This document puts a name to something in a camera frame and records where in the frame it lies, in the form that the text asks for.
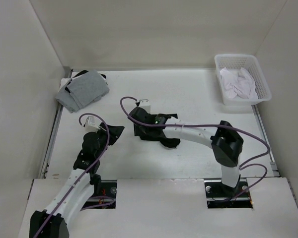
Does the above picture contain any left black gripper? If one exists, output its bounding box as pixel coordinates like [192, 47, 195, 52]
[94, 123, 124, 158]

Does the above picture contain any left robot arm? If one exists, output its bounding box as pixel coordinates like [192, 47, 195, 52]
[29, 123, 124, 238]

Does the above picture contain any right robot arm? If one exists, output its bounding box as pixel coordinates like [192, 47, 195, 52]
[129, 107, 244, 197]

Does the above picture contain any folded grey tank top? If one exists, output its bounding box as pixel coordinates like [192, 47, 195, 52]
[55, 70, 110, 113]

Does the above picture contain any white tank top in basket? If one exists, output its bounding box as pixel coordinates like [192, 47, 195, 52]
[220, 67, 258, 99]

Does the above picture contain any white plastic basket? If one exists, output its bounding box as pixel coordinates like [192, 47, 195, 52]
[214, 54, 272, 106]

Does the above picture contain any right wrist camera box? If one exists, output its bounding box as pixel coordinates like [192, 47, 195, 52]
[136, 99, 151, 114]

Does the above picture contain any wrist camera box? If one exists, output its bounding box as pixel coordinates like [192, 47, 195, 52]
[84, 116, 99, 132]
[136, 99, 151, 114]

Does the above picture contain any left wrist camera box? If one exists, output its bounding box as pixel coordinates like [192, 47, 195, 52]
[84, 116, 99, 132]

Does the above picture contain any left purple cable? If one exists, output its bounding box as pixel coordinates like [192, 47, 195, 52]
[32, 113, 115, 238]

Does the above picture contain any left aluminium rail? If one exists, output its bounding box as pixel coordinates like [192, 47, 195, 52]
[38, 66, 73, 179]

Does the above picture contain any aluminium rail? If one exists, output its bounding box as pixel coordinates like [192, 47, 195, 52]
[38, 66, 73, 179]
[252, 105, 280, 178]

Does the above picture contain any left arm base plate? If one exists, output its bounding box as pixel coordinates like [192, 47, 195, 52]
[82, 180, 117, 210]

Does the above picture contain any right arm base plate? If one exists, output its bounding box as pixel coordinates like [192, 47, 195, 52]
[204, 178, 253, 209]

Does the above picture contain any right aluminium rail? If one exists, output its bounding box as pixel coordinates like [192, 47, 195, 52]
[252, 105, 280, 178]

